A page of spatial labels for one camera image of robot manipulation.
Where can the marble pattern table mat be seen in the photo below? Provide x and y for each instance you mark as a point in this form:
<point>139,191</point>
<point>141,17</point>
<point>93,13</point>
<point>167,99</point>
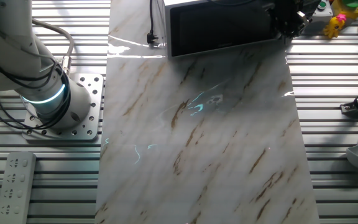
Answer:
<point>197,140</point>

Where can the white power strip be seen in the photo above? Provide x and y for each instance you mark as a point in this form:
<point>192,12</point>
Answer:
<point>14,186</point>

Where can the yellow duck toy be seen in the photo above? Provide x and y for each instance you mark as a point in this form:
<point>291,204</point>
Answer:
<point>350,13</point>

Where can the white green-button box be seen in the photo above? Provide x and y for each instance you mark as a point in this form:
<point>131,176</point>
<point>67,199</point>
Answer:
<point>324,13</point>

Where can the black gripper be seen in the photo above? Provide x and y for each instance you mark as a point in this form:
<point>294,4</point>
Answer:
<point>286,18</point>

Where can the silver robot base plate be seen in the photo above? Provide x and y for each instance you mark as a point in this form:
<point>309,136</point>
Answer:
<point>92,124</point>

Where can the green plastic toy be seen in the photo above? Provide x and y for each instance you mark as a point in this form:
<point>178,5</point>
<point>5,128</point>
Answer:
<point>352,3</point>

